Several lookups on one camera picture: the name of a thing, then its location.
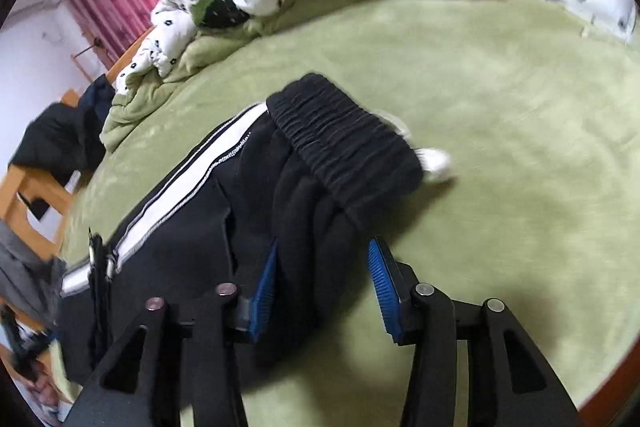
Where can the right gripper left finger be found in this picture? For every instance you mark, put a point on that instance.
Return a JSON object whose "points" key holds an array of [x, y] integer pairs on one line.
{"points": [[137, 378]]}

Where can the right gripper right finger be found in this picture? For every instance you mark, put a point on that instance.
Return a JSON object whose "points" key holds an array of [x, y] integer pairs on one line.
{"points": [[510, 382]]}

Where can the black pants with white stripe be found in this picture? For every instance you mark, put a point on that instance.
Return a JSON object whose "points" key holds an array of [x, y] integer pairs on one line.
{"points": [[278, 200]]}

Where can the grey garment on bedframe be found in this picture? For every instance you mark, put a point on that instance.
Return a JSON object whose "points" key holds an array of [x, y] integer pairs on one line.
{"points": [[29, 283]]}

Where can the black jacket on bedframe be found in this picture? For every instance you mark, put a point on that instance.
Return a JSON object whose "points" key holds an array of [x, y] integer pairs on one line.
{"points": [[63, 139]]}

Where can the green fleece bed blanket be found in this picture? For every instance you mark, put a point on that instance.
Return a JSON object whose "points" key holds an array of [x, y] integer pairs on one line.
{"points": [[539, 112]]}

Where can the navy blue garment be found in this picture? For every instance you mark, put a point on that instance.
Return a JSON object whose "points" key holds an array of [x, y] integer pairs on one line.
{"points": [[98, 98]]}

